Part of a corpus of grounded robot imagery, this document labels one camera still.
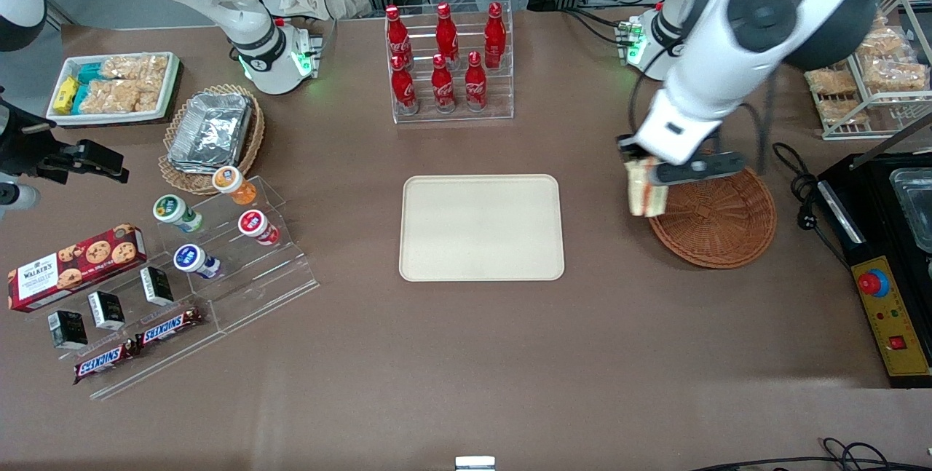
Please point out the triangular sandwich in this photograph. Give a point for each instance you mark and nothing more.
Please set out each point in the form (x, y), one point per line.
(644, 198)

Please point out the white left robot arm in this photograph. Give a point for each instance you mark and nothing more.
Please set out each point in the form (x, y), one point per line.
(728, 41)

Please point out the white rectangular snack tray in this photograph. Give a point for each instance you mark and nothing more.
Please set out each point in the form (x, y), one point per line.
(171, 81)

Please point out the brown round wicker basket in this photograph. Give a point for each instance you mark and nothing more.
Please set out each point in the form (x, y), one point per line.
(717, 227)

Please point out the light oval wicker basket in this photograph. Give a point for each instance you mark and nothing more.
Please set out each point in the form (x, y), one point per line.
(251, 143)

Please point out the cream plastic serving tray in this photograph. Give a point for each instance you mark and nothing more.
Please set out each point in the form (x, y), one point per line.
(480, 227)

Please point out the teal snack pack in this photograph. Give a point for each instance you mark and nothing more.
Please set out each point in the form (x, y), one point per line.
(89, 72)
(80, 98)

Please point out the clear rice cracker pack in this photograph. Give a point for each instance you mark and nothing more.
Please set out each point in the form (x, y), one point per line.
(135, 67)
(109, 96)
(149, 96)

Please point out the yellow snack pack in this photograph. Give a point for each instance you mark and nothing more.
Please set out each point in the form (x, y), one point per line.
(65, 95)

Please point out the green lid yogurt cup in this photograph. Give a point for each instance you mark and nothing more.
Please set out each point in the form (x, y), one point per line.
(171, 209)

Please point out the red Walkers cookie box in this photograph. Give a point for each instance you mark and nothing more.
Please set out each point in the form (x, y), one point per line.
(73, 267)

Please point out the silver foil container stack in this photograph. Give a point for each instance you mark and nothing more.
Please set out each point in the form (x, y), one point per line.
(211, 129)

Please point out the small black box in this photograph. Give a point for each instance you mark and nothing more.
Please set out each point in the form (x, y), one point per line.
(157, 285)
(68, 329)
(107, 311)

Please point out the orange lid yogurt cup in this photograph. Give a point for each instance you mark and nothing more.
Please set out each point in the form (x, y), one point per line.
(231, 181)

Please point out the blue lid yogurt cup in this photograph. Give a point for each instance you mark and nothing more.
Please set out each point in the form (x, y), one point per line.
(191, 258)

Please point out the clear acrylic bottle rack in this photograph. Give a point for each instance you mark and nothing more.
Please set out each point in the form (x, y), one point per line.
(502, 92)

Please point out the rice cracker pack on rack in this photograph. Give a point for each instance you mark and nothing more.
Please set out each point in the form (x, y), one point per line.
(895, 76)
(831, 82)
(844, 111)
(885, 43)

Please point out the red cola bottle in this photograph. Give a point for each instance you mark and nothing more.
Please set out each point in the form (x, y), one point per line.
(397, 34)
(443, 91)
(475, 89)
(404, 92)
(446, 34)
(495, 38)

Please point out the red lid yogurt cup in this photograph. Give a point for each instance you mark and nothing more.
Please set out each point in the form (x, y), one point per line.
(253, 223)

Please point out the Snickers chocolate bar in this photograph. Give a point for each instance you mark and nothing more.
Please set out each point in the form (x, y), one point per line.
(105, 360)
(169, 327)

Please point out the clear acrylic stepped snack stand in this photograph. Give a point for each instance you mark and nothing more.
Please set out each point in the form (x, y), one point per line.
(167, 362)

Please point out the clear acrylic stepped cup stand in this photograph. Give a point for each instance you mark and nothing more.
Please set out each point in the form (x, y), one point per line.
(277, 282)

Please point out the black countertop appliance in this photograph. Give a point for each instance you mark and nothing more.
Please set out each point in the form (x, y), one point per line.
(881, 231)

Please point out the clear glass container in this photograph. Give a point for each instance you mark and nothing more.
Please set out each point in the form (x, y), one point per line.
(914, 209)

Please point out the yellow emergency stop control box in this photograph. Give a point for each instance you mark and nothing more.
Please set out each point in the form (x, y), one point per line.
(892, 318)

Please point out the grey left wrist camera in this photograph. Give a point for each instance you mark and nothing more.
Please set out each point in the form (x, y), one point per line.
(699, 169)

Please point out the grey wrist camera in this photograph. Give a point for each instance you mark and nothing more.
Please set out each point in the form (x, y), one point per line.
(18, 196)
(699, 169)

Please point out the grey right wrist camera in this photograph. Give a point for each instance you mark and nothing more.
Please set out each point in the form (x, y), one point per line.
(18, 196)

